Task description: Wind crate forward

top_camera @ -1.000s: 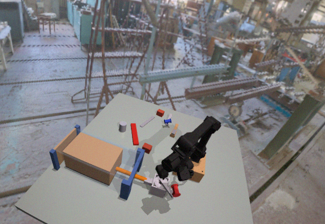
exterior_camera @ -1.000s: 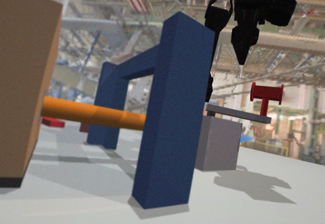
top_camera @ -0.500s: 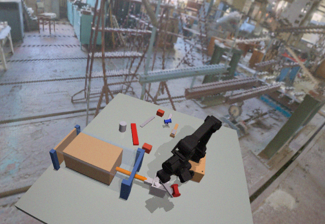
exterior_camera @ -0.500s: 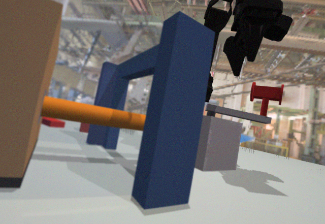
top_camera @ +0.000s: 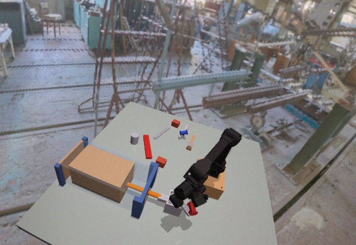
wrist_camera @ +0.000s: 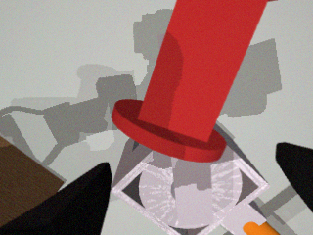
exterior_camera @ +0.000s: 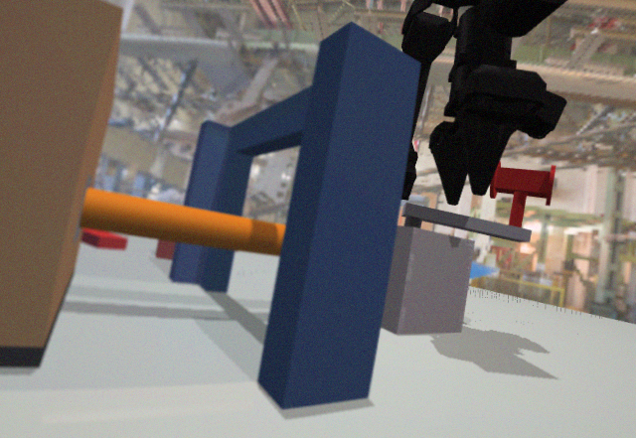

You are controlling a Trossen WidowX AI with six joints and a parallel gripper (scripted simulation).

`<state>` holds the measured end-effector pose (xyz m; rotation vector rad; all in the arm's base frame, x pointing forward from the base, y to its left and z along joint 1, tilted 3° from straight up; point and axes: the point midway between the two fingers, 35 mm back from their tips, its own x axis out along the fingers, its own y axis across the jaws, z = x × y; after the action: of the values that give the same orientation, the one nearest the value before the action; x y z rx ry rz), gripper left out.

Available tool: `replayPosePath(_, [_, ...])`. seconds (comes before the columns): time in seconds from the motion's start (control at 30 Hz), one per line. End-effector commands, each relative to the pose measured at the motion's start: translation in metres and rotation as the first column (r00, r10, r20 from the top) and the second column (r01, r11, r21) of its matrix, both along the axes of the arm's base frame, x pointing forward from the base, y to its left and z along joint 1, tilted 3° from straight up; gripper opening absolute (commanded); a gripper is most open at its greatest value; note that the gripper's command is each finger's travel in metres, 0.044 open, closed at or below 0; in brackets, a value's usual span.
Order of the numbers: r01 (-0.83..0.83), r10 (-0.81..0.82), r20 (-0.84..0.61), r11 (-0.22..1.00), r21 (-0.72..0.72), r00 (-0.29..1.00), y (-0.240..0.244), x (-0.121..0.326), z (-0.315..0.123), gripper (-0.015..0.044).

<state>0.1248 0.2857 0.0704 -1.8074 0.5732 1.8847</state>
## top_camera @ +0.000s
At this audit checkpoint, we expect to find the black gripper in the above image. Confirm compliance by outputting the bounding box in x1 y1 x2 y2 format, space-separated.
169 184 206 208

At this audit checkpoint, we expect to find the grey cylinder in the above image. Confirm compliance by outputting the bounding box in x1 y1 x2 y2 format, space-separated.
131 132 139 145

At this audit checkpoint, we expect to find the blue post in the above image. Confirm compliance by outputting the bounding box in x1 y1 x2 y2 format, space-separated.
136 163 159 219

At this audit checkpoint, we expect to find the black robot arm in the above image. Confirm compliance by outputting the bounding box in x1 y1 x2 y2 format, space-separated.
174 127 242 207

